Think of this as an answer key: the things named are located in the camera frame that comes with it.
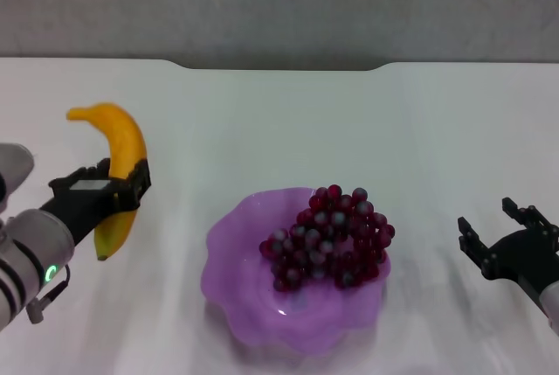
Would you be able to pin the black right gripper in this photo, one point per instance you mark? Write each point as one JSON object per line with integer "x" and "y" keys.
{"x": 528, "y": 257}

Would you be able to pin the dark red grape bunch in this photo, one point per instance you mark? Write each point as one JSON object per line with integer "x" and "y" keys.
{"x": 332, "y": 239}

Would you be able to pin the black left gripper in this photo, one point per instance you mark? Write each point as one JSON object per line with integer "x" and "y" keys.
{"x": 83, "y": 206}

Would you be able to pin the purple scalloped plastic bowl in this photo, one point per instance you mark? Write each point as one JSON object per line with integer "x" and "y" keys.
{"x": 279, "y": 309}

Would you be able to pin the yellow banana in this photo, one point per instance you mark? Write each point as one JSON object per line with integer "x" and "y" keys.
{"x": 124, "y": 139}

